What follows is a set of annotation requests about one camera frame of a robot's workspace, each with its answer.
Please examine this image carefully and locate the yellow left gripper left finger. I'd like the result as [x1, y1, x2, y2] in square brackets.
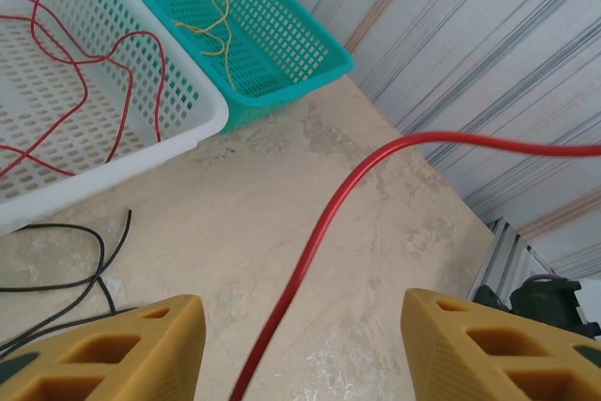
[0, 294, 207, 401]

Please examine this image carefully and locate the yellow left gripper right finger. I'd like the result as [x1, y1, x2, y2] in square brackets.
[401, 288, 601, 401]

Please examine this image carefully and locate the black cable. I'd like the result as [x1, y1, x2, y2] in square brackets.
[0, 224, 118, 316]
[0, 208, 133, 360]

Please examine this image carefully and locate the yellow cable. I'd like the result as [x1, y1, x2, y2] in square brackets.
[200, 34, 234, 57]
[204, 0, 236, 91]
[171, 0, 231, 36]

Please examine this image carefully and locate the white perforated plastic basket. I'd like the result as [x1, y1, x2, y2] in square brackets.
[0, 0, 230, 236]

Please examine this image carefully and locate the teal perforated plastic basket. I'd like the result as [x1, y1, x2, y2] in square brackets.
[96, 0, 354, 134]

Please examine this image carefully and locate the aluminium frame rail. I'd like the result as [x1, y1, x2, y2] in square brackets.
[467, 216, 560, 301]

